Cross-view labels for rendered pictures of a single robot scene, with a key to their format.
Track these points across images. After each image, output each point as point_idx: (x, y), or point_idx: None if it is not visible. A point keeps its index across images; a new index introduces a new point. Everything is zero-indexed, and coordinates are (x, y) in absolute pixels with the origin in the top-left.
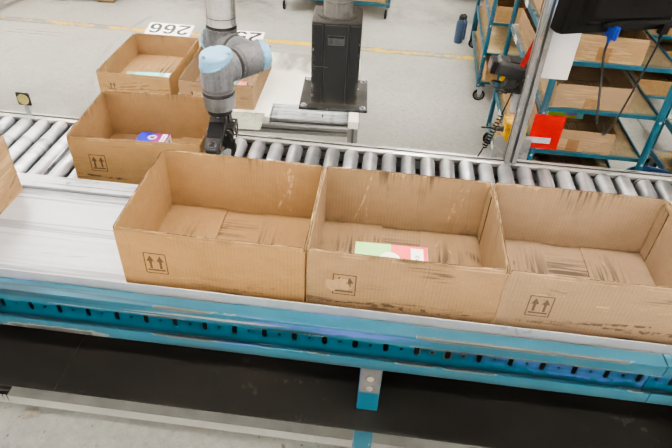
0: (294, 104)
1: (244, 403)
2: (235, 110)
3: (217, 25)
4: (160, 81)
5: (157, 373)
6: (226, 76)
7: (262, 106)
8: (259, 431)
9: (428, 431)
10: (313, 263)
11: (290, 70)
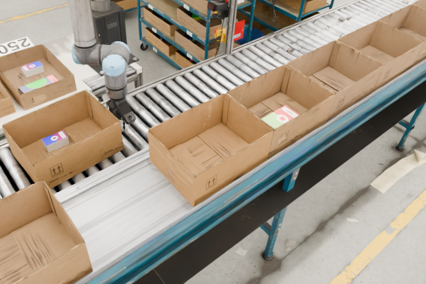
0: (94, 75)
1: (251, 224)
2: (66, 96)
3: (89, 44)
4: (4, 102)
5: (203, 245)
6: (125, 72)
7: (78, 85)
8: None
9: (314, 180)
10: (275, 135)
11: (60, 55)
